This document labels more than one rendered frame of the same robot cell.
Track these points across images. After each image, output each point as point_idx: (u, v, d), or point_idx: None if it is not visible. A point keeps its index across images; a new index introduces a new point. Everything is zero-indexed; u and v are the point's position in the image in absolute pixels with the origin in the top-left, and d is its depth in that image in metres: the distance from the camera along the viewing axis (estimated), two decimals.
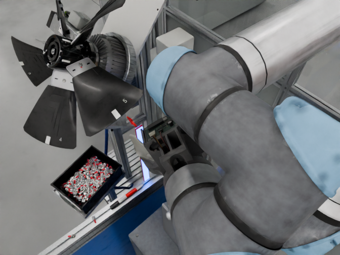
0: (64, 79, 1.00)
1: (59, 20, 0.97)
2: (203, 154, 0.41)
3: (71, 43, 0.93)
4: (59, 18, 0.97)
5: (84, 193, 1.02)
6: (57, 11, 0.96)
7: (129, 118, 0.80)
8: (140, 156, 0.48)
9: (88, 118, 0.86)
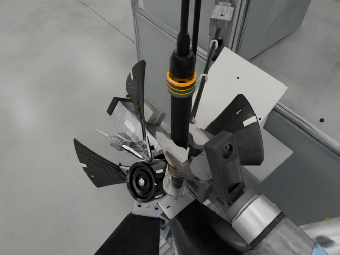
0: (148, 207, 0.82)
1: (145, 139, 0.80)
2: (204, 184, 0.46)
3: (165, 175, 0.75)
4: (146, 137, 0.80)
5: None
6: (144, 130, 0.78)
7: None
8: (197, 131, 0.54)
9: None
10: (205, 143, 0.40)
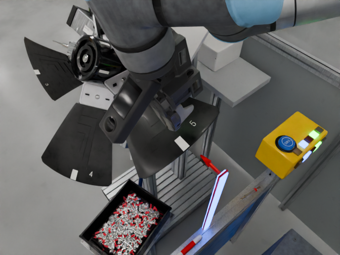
0: (97, 95, 0.75)
1: (92, 15, 0.72)
2: (165, 101, 0.40)
3: (111, 47, 0.67)
4: (93, 14, 0.72)
5: (123, 247, 0.76)
6: None
7: (205, 159, 0.55)
8: None
9: (141, 152, 0.58)
10: (120, 143, 0.41)
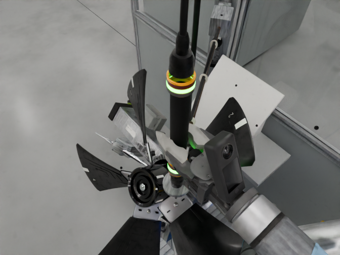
0: None
1: None
2: (204, 184, 0.46)
3: (159, 206, 0.79)
4: None
5: None
6: None
7: None
8: (197, 131, 0.54)
9: (108, 254, 0.89)
10: (205, 144, 0.40)
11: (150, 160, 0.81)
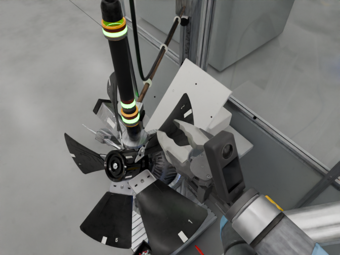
0: None
1: (143, 154, 0.94)
2: (204, 184, 0.46)
3: (129, 181, 0.98)
4: None
5: None
6: (147, 154, 0.91)
7: (198, 249, 0.84)
8: (196, 131, 0.54)
9: (89, 223, 1.08)
10: (205, 143, 0.40)
11: (122, 144, 1.00)
